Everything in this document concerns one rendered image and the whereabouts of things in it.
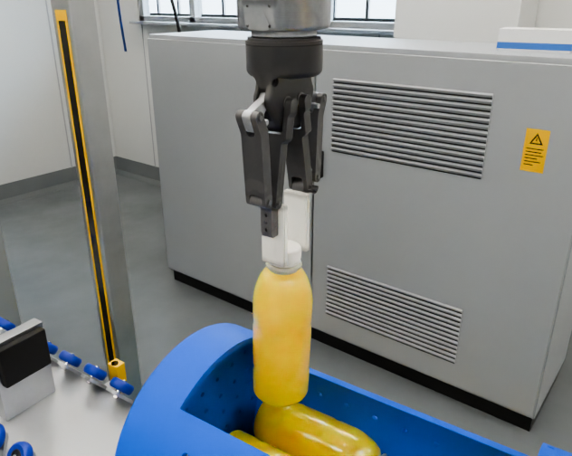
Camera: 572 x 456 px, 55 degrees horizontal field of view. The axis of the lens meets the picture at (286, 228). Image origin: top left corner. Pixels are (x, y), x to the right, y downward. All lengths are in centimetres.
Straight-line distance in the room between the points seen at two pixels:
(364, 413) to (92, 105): 82
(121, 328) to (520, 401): 162
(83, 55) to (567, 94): 144
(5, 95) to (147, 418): 468
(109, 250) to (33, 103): 406
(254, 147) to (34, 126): 486
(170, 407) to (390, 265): 184
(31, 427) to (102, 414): 12
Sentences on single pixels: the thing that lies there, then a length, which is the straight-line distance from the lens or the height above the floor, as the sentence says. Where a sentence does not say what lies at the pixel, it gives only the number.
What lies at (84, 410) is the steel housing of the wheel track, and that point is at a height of 93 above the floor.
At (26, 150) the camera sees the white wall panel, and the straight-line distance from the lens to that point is 534.
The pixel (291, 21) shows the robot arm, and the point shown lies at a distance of 52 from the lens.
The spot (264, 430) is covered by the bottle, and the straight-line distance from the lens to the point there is 81.
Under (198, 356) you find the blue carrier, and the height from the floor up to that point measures 123.
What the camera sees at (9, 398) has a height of 97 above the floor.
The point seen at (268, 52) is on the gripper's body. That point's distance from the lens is 53.
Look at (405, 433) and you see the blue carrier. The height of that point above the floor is 110.
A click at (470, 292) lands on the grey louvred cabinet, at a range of 229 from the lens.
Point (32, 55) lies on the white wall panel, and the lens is 531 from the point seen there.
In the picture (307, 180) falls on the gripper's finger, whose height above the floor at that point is 144.
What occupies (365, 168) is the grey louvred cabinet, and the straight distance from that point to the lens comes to 232.
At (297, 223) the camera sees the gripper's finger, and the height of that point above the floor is 139.
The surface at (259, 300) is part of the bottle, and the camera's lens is 63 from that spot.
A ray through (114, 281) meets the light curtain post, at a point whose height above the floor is 100.
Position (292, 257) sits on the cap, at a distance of 61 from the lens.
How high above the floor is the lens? 162
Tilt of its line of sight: 23 degrees down
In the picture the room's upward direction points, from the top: straight up
